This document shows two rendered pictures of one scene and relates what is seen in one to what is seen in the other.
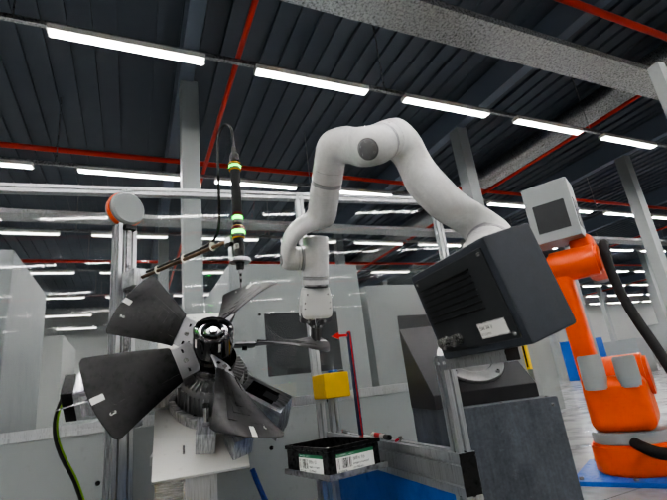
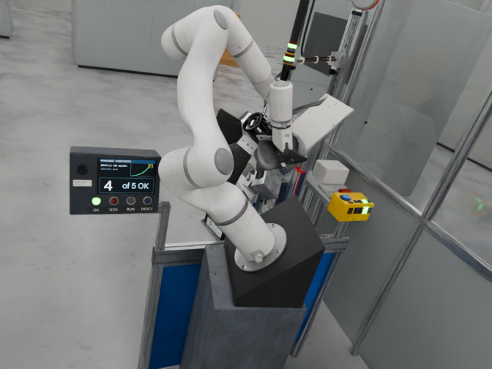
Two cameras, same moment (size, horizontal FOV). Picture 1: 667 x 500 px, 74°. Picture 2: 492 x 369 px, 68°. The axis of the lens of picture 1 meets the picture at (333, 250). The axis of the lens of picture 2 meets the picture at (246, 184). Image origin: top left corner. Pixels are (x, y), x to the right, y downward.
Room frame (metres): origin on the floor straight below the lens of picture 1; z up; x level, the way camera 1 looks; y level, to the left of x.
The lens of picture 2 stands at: (1.13, -1.30, 1.76)
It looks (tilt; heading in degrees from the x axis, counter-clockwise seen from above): 27 degrees down; 83
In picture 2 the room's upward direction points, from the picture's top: 14 degrees clockwise
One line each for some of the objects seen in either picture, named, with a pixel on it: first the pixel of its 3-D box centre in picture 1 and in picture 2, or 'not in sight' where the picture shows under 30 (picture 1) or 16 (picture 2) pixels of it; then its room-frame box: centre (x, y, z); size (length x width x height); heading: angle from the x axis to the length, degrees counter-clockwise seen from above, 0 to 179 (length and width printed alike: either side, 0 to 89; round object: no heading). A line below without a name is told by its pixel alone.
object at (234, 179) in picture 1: (236, 197); (297, 26); (1.38, 0.31, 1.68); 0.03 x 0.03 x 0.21
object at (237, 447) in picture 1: (238, 437); (252, 184); (1.37, 0.34, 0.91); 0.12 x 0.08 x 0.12; 20
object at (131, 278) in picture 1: (135, 280); (338, 59); (1.73, 0.83, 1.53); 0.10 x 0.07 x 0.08; 55
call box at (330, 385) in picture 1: (331, 387); (349, 207); (1.78, 0.08, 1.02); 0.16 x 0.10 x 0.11; 20
